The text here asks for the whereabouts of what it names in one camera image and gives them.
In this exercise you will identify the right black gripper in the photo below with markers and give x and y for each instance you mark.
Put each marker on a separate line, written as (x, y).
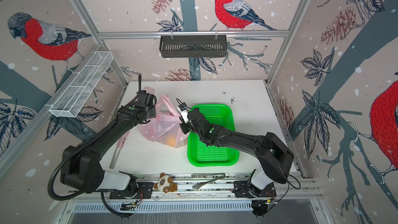
(186, 128)

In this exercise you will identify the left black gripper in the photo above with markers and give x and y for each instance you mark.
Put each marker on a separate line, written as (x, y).
(153, 111)

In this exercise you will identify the pink plastic bag with fruit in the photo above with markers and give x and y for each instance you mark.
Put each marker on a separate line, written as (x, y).
(165, 124)

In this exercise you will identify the green plastic basket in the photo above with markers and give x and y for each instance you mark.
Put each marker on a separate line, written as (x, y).
(201, 155)

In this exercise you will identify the orange fruit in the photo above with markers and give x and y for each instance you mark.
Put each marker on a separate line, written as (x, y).
(170, 141)

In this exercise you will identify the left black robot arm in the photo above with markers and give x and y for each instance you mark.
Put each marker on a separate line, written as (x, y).
(81, 169)

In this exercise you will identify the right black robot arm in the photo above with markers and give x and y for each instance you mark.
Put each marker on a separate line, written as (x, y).
(272, 153)

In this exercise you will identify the pink rectangular lid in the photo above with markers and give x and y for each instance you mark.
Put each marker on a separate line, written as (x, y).
(149, 90)

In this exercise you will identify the panda plush toy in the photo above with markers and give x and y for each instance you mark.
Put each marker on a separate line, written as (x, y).
(165, 184)

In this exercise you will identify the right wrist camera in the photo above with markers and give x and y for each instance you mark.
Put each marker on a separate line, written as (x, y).
(184, 110)

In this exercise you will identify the pink handled utensil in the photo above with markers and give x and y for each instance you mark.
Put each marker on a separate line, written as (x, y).
(119, 147)

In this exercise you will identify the metal tongs on rail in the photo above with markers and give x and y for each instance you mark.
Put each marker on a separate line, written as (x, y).
(212, 178)

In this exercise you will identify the black hanging wall basket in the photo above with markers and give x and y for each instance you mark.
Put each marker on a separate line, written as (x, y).
(193, 46)

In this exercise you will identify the aluminium horizontal frame bar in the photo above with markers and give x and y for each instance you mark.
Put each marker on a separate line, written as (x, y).
(154, 35)

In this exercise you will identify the white wire mesh shelf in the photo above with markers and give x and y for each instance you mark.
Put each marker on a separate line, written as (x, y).
(83, 83)

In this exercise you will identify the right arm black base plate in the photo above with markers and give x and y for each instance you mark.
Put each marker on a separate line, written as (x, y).
(244, 189)

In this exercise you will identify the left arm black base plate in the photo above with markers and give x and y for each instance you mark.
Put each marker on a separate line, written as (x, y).
(137, 190)

